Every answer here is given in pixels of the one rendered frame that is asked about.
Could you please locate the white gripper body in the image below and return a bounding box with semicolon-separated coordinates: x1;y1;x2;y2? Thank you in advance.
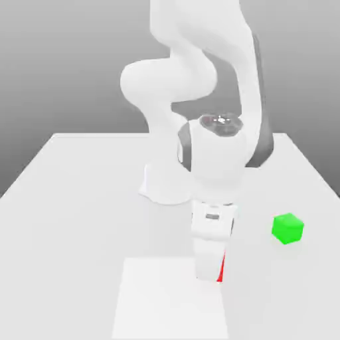
193;236;227;282

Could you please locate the small red cube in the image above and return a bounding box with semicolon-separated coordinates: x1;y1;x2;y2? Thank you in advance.
216;250;227;284

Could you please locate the small green cube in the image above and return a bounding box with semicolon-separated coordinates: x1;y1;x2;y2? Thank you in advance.
271;212;305;246

